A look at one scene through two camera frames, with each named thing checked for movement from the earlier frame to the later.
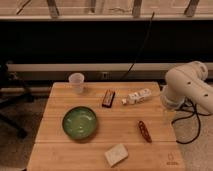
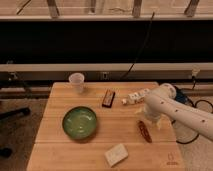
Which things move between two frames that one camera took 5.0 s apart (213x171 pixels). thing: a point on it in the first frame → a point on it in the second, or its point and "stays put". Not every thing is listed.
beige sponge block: x=116 y=154 stays put
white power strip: x=136 y=97 stays put
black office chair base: x=11 y=92 → x=5 y=151
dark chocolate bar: x=108 y=98 stays put
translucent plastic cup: x=77 y=82 stays put
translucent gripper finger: x=169 y=116 → x=158 y=123
